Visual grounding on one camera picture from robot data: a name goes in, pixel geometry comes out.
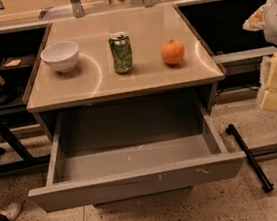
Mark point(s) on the white bowl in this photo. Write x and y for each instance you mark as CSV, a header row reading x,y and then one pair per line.
x,y
62,56

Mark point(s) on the white shoe upper left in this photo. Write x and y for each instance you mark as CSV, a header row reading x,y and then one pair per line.
x,y
12,211

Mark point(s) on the orange fruit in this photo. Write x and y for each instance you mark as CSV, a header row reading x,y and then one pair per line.
x,y
172,52

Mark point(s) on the grey top drawer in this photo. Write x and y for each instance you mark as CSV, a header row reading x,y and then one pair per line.
x,y
119,151

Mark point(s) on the green soda can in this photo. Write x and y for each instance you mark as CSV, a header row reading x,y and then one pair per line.
x,y
121,51

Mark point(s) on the black stand frame left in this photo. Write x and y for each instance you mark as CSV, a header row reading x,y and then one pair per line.
x,y
25,137

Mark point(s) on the grey drawer cabinet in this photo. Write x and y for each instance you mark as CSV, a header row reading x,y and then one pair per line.
x,y
95,83

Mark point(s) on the black floor bar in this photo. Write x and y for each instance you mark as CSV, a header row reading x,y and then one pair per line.
x,y
267,185

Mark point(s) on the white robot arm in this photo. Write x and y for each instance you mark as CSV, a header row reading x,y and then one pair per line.
x,y
265,18

